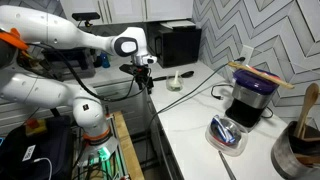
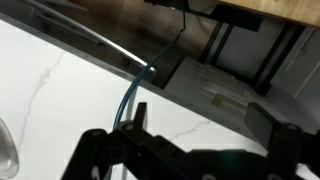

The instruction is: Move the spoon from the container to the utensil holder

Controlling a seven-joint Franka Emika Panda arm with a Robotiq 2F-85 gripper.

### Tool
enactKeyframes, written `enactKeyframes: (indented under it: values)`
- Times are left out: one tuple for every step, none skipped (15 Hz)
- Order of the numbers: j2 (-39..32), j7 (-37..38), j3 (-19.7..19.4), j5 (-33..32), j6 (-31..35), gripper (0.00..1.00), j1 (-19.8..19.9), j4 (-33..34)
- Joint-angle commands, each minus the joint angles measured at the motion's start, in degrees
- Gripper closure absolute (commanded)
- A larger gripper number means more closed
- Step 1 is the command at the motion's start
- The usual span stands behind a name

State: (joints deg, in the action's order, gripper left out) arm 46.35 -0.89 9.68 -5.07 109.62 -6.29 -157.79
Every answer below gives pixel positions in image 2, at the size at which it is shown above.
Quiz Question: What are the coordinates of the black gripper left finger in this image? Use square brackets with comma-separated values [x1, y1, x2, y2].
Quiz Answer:
[61, 102, 201, 180]

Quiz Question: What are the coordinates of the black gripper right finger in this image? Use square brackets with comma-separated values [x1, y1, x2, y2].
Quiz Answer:
[245, 101, 320, 180]

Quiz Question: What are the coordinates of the clear plastic container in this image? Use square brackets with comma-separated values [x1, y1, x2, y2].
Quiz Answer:
[0, 116, 20, 180]

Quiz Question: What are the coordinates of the wooden table top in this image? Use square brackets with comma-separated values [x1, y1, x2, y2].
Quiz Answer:
[219, 0, 320, 28]

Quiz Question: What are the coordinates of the thin dark cable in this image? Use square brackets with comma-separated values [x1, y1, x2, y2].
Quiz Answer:
[112, 0, 188, 132]

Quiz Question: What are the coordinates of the metal dishwasher handle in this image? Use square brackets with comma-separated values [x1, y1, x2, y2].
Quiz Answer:
[19, 0, 158, 74]

